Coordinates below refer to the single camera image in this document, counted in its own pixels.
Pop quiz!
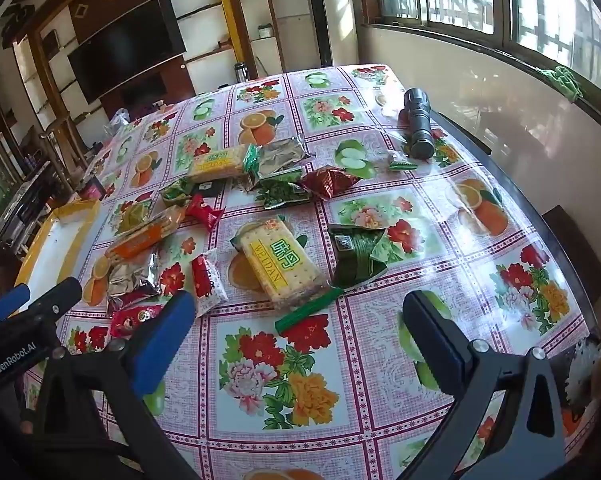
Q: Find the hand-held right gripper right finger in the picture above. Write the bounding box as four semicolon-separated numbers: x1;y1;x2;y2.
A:
395;290;566;480

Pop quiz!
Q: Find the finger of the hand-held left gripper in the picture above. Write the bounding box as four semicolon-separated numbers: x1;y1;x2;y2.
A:
0;284;32;331
3;276;82;333

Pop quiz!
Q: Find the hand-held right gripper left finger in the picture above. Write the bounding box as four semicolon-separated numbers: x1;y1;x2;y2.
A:
30;290;197;480

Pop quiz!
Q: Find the red candy packet round emblem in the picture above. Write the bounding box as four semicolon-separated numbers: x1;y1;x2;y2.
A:
109;302;164;339

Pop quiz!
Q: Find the yellow cardboard tray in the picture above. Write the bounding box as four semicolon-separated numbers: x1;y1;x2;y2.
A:
13;199;102;317

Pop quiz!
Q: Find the silver foil packet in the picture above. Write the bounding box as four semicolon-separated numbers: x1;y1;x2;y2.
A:
105;254;162;314
253;136;316;179

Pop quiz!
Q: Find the red and white snack packet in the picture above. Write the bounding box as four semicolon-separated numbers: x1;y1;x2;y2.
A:
189;250;230;319

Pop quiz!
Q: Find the orange label cracker pack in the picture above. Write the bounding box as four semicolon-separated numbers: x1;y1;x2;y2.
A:
104;205;187;267

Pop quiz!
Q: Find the green pea snack packet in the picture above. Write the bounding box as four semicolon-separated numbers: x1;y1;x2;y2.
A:
257;167;312;209
159;179;197;207
327;222;390;289

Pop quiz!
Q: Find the yellow-green label cracker pack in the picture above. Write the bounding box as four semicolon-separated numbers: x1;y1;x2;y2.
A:
229;215;345;334
187;143;260;184

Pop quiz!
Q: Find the red triangular snack packet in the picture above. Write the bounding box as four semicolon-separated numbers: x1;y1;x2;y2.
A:
299;166;362;202

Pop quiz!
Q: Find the floral vinyl tablecloth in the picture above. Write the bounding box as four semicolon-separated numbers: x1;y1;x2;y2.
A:
20;62;601;480

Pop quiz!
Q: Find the black folding table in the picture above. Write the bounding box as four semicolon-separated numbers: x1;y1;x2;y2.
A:
0;160;57;257

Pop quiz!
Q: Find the plain red candy packet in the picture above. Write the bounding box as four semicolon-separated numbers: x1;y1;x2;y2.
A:
182;194;224;232

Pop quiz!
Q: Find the brown wooden chair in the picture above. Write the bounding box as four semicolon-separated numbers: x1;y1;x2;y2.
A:
34;114;90;187

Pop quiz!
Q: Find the dark chair back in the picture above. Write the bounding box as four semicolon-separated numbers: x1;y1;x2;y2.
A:
541;205;601;303

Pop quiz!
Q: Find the clear plastic bag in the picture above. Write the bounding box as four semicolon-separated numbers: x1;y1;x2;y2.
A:
102;107;132;137

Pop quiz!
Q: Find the small green candy packet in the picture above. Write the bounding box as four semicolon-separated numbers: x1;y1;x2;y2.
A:
387;152;417;172

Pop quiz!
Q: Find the black flashlight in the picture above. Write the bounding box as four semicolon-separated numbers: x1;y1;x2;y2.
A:
403;87;445;159

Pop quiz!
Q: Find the black television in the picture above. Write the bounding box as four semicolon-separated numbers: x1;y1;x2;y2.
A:
67;0;190;104

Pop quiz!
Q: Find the green cloth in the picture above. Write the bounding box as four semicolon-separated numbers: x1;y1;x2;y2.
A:
537;65;587;104

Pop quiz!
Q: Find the cream standing air conditioner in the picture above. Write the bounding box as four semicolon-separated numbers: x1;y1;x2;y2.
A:
280;0;357;72

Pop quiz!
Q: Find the wooden wall shelf unit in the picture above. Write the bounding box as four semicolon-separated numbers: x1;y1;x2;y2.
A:
0;0;284;161

